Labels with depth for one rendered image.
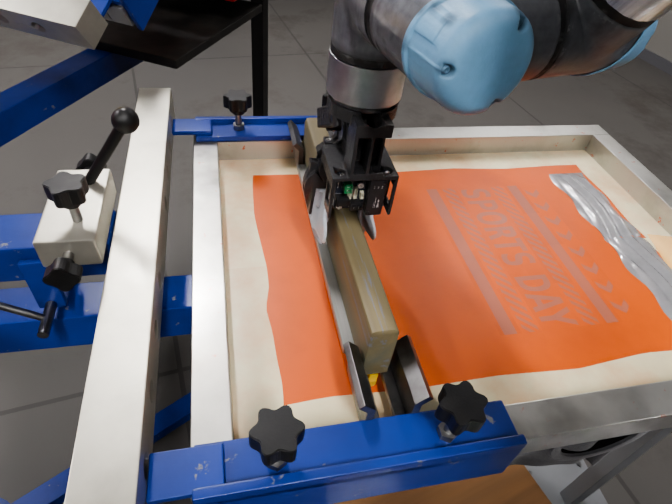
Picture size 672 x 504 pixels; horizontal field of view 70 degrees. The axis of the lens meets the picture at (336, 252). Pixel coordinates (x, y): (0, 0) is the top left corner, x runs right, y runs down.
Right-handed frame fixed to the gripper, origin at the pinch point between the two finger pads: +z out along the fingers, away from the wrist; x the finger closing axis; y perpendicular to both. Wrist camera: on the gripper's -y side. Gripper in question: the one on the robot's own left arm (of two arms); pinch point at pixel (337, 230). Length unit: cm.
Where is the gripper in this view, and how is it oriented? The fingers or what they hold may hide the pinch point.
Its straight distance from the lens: 63.2
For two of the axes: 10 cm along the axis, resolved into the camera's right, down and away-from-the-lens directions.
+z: -1.0, 7.1, 7.0
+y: 2.0, 7.0, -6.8
